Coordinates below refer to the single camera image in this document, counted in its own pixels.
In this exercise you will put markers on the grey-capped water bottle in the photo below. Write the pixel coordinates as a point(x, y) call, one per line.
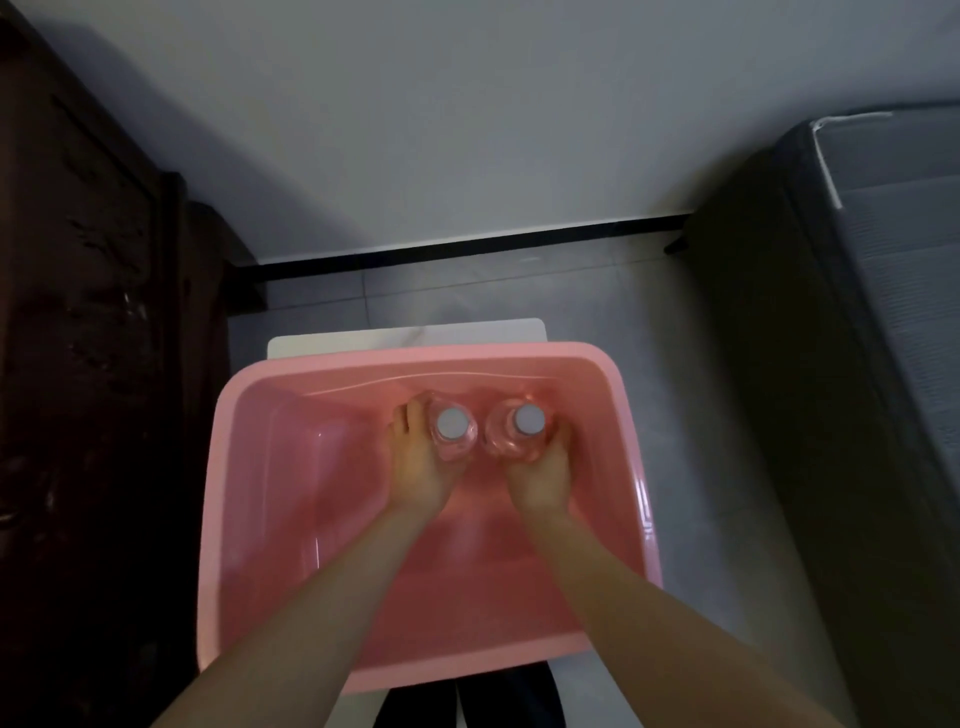
point(529, 421)
point(452, 424)

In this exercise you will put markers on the white square stool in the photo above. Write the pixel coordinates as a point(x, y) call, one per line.
point(405, 336)

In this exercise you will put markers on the person's right hand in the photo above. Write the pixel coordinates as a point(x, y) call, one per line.
point(544, 484)

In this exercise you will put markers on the person's black trousers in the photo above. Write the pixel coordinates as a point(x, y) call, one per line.
point(495, 701)

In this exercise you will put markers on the dark grey bed frame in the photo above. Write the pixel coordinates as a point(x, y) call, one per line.
point(787, 450)

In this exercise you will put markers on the person's left forearm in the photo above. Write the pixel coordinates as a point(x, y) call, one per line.
point(300, 637)

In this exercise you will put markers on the person's left hand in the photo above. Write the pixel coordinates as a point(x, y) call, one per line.
point(416, 480)

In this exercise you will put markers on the pink plastic basin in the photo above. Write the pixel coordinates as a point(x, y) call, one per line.
point(300, 487)

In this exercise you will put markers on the person's right forearm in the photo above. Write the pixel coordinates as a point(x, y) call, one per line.
point(660, 652)

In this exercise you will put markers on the dark wooden sofa bench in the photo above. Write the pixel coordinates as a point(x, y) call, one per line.
point(90, 375)

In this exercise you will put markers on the grey striped mattress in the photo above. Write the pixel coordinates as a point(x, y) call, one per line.
point(907, 262)

